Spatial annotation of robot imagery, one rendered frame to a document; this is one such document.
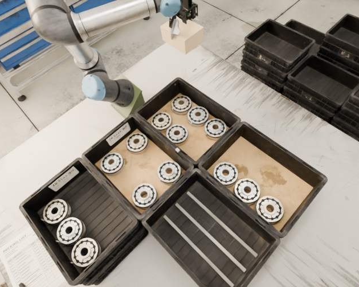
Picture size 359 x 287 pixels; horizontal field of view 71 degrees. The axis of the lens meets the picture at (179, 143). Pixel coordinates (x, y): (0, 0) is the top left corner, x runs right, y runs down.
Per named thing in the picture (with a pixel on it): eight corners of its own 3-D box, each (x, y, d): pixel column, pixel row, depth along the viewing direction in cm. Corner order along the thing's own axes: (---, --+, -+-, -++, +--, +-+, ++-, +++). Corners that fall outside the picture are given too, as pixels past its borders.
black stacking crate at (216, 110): (138, 126, 127) (133, 113, 118) (180, 92, 136) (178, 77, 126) (196, 176, 112) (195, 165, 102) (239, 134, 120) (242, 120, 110)
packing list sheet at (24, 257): (-6, 253, 114) (-8, 253, 113) (39, 216, 120) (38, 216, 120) (25, 317, 100) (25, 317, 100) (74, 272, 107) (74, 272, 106)
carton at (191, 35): (162, 40, 123) (160, 25, 116) (180, 27, 126) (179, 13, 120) (185, 54, 116) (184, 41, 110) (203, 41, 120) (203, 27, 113)
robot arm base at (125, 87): (110, 99, 145) (96, 97, 136) (120, 74, 140) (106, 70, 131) (127, 111, 138) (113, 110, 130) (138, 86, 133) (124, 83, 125)
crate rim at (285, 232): (196, 168, 103) (195, 165, 101) (242, 122, 112) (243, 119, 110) (281, 240, 87) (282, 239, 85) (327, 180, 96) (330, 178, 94)
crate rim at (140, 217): (81, 158, 110) (79, 155, 108) (133, 115, 119) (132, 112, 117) (141, 222, 94) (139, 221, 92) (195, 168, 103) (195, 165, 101)
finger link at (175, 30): (174, 44, 110) (181, 21, 105) (165, 37, 113) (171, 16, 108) (179, 44, 113) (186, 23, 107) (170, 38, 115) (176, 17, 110)
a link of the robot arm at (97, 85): (106, 106, 132) (84, 104, 121) (98, 84, 135) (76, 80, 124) (121, 94, 126) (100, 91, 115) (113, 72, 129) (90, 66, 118)
